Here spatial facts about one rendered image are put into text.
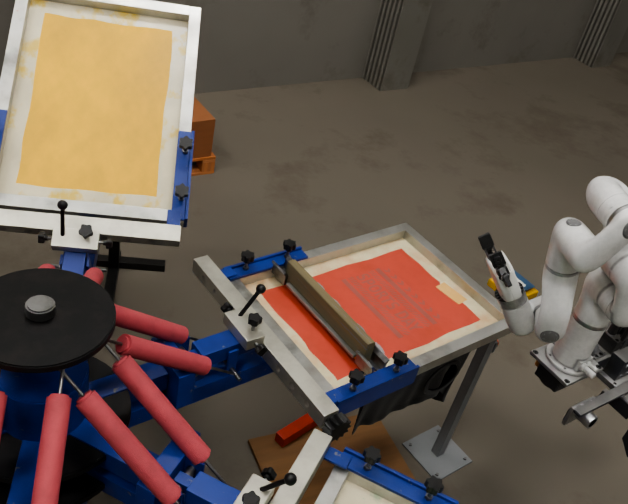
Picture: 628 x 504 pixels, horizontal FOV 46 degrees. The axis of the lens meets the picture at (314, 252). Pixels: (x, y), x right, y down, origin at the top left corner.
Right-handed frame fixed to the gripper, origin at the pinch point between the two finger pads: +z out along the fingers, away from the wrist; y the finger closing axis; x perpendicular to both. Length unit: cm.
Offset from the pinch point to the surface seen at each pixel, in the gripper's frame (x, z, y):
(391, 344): 36, -34, -23
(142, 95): 75, 53, -81
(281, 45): 50, -38, -408
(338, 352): 51, -24, -18
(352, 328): 43.1, -17.1, -15.9
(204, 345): 78, 5, -6
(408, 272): 24, -37, -59
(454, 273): 10, -44, -57
